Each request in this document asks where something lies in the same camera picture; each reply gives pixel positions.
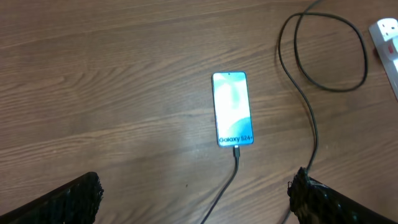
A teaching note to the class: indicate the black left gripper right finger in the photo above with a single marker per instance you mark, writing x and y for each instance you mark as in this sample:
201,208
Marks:
313,202

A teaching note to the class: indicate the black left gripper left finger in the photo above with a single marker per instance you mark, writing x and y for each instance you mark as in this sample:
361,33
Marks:
77,201

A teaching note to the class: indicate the black Samsung Galaxy smartphone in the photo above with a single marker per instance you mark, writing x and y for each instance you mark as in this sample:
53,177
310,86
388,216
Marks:
232,109

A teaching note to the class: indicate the white power strip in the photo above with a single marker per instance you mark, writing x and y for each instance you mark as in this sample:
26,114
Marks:
384,36

